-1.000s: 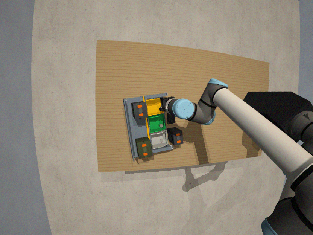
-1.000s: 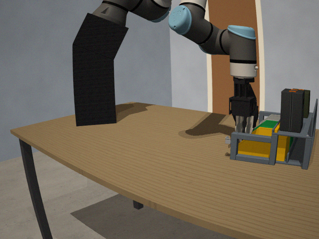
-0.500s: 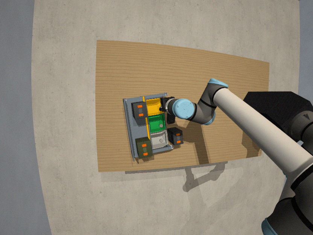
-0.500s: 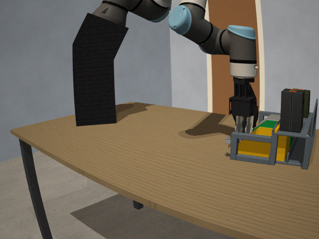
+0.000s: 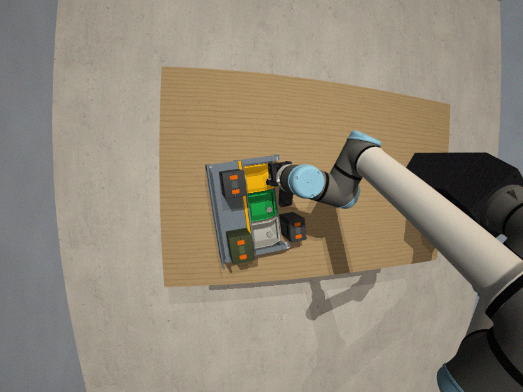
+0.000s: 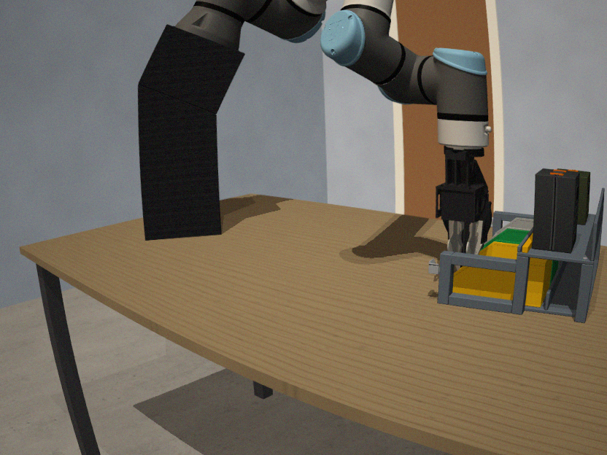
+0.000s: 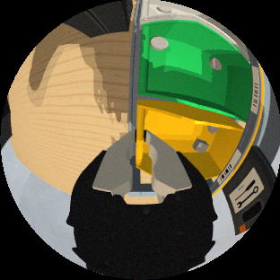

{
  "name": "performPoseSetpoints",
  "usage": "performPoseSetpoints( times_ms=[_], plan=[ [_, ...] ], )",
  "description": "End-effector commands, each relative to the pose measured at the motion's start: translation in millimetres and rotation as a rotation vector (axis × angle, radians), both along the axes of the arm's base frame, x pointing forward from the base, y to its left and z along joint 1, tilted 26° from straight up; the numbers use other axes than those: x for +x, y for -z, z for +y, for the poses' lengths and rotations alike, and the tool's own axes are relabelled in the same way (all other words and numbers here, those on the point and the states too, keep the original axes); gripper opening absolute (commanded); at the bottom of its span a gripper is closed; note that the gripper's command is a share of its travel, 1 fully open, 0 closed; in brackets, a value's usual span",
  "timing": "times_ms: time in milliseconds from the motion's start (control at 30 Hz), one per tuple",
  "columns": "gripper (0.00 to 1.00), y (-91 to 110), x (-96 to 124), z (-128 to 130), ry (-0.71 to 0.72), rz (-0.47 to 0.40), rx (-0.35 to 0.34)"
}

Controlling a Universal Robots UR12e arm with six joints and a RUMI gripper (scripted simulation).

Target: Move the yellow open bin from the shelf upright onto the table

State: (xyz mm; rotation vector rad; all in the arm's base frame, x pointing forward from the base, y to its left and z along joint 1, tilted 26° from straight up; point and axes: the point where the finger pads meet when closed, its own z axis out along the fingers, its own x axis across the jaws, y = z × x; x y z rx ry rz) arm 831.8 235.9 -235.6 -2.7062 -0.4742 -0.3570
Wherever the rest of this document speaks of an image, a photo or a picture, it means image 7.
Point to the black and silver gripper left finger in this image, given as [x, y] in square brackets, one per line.
[109, 173]

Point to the grey metal rack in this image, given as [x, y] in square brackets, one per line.
[267, 138]

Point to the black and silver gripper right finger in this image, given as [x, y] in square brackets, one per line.
[173, 173]

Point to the yellow bin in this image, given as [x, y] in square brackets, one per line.
[173, 127]

